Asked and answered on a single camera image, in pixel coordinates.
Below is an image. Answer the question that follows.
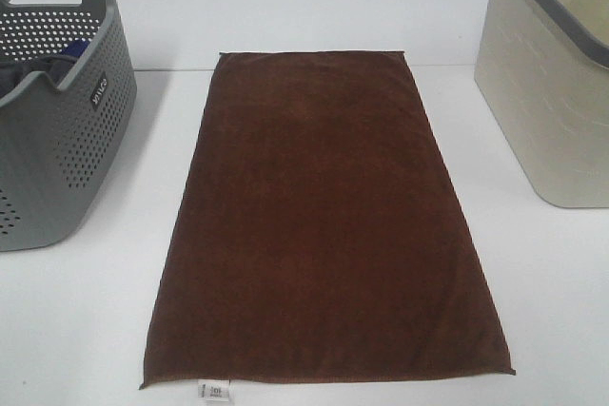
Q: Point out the blue cloth in basket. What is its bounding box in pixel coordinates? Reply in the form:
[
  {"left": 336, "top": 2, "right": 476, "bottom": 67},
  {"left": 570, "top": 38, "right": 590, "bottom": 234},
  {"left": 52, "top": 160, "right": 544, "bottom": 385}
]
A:
[{"left": 60, "top": 39, "right": 90, "bottom": 58}]

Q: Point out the grey perforated laundry basket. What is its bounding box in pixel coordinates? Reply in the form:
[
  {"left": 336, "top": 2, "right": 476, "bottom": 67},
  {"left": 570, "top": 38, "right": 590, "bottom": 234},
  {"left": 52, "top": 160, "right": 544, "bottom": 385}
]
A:
[{"left": 1, "top": 0, "right": 137, "bottom": 252}]

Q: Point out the grey cloth in basket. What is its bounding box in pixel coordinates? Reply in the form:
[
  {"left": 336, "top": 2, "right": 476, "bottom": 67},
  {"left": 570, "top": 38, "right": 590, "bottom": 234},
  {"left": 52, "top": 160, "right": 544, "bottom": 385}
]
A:
[{"left": 1, "top": 54, "right": 77, "bottom": 96}]

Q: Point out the beige bin with grey rim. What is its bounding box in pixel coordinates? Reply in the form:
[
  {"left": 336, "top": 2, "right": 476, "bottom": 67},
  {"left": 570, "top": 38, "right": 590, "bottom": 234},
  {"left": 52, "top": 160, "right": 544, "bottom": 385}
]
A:
[{"left": 475, "top": 0, "right": 608, "bottom": 208}]

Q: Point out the brown towel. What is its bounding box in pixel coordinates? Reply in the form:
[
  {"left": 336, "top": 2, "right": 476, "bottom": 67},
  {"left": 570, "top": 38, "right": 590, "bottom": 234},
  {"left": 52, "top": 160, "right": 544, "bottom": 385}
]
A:
[{"left": 143, "top": 50, "right": 513, "bottom": 386}]

